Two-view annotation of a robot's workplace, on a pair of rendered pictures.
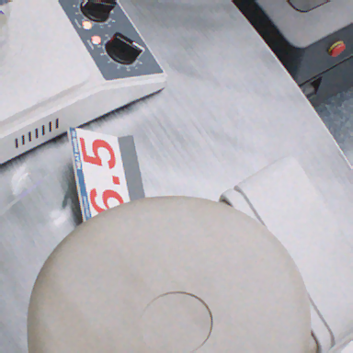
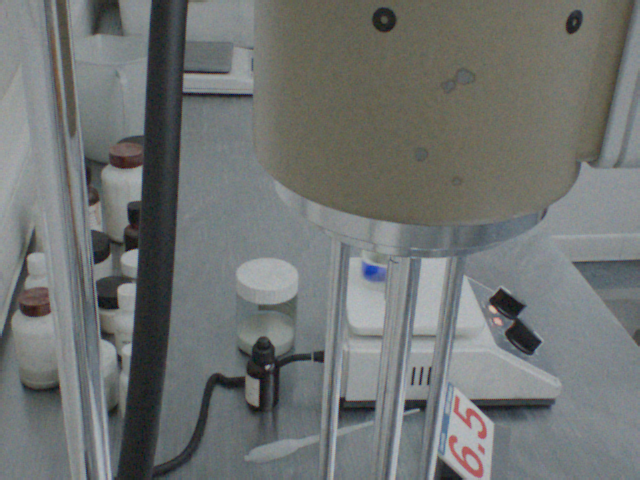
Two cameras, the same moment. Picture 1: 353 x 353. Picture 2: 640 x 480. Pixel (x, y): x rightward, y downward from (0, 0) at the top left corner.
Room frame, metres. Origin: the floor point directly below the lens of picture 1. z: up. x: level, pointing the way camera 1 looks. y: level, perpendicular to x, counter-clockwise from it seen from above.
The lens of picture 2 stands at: (-0.13, -0.12, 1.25)
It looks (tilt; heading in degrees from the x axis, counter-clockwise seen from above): 29 degrees down; 29
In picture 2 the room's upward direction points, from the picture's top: 3 degrees clockwise
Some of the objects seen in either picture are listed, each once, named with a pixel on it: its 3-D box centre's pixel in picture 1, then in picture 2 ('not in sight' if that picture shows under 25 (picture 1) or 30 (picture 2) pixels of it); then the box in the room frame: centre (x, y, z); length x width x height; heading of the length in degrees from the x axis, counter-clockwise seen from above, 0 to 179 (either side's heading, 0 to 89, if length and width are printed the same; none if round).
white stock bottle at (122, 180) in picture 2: not in sight; (129, 192); (0.55, 0.51, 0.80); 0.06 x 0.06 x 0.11
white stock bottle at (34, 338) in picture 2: not in sight; (42, 336); (0.30, 0.40, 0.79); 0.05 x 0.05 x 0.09
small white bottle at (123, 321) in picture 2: not in sight; (131, 325); (0.36, 0.34, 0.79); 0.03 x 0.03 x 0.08
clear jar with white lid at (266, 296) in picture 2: not in sight; (266, 308); (0.45, 0.26, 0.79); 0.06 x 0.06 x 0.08
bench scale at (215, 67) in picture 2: not in sight; (204, 66); (1.07, 0.80, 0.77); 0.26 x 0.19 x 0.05; 124
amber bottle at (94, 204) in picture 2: not in sight; (82, 203); (0.50, 0.55, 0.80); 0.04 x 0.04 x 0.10
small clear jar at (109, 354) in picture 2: not in sight; (91, 378); (0.29, 0.33, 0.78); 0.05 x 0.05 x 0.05
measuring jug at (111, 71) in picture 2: not in sight; (115, 104); (0.72, 0.69, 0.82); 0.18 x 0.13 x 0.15; 53
